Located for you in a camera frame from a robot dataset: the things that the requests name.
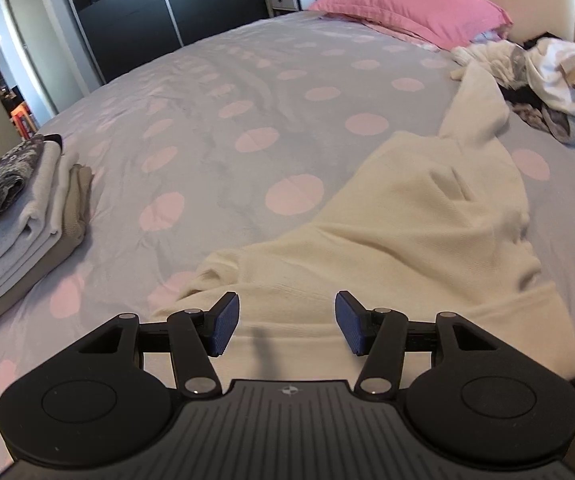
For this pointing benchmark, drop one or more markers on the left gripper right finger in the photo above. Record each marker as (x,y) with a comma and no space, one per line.
(380,336)

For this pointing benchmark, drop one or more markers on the cream sweater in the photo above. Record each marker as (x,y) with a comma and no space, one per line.
(426,224)

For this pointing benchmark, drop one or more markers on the pink pillow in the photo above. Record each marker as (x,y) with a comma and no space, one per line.
(446,23)

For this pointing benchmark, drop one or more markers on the dark floral folded garment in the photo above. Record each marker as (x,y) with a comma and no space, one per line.
(18,165)

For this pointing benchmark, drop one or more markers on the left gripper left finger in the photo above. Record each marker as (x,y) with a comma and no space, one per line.
(195,337)

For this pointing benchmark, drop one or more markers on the grey pink-dotted bedspread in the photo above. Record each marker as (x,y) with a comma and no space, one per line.
(228,142)

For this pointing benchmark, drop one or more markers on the pile of unfolded clothes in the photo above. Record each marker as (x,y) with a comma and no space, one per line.
(537,80)

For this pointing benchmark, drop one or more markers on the black wardrobe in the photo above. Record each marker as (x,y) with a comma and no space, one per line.
(122,35)

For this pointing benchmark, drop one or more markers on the white folded towel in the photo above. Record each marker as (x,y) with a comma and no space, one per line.
(43,200)

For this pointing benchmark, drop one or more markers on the beige folded garment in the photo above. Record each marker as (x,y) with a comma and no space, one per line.
(75,219)

